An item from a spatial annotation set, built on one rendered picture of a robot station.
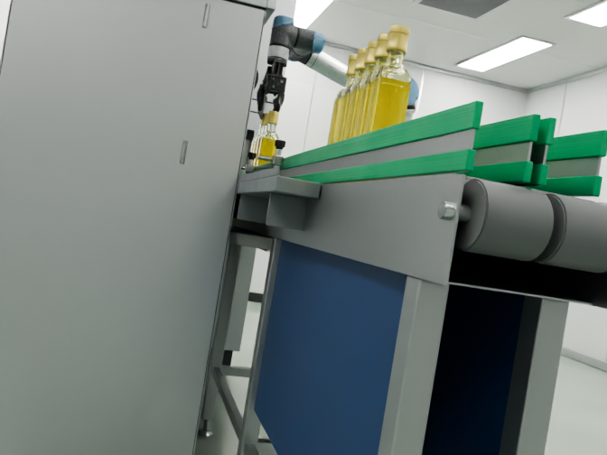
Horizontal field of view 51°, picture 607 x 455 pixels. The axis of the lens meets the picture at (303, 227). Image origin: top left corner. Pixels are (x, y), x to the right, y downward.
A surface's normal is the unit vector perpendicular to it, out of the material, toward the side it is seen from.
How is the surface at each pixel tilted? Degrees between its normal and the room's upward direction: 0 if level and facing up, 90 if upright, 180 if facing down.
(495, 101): 90
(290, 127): 90
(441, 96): 90
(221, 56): 90
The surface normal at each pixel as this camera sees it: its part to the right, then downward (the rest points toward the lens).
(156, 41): 0.25, 0.04
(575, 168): -0.96, -0.15
